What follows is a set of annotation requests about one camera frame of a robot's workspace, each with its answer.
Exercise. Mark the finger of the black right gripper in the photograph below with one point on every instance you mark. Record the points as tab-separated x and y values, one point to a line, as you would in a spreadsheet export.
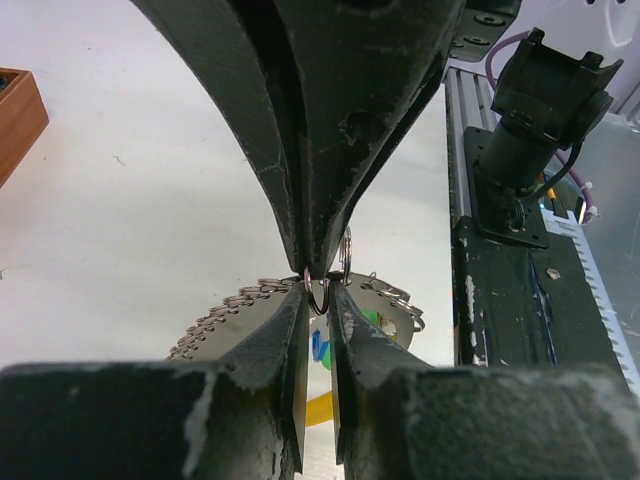
239	52
366	70

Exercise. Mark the green key tag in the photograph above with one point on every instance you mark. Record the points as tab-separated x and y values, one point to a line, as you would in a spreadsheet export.
372	316

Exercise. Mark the black mounted camera on bracket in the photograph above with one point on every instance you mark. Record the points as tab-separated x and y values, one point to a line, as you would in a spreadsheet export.
548	102

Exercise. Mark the wooden compartment tray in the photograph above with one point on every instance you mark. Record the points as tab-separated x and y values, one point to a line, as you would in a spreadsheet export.
23	118

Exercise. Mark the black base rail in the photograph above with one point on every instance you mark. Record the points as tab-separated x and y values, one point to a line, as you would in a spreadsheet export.
515	306

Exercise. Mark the white cable duct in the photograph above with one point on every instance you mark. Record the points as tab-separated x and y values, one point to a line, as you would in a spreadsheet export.
570	228

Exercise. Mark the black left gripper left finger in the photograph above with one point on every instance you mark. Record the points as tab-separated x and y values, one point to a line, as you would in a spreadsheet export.
241	416

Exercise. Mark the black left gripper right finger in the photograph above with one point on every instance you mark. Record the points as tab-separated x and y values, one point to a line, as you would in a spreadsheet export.
396	417

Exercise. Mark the blue key tag with key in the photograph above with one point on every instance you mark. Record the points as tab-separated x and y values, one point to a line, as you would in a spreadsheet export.
320	348

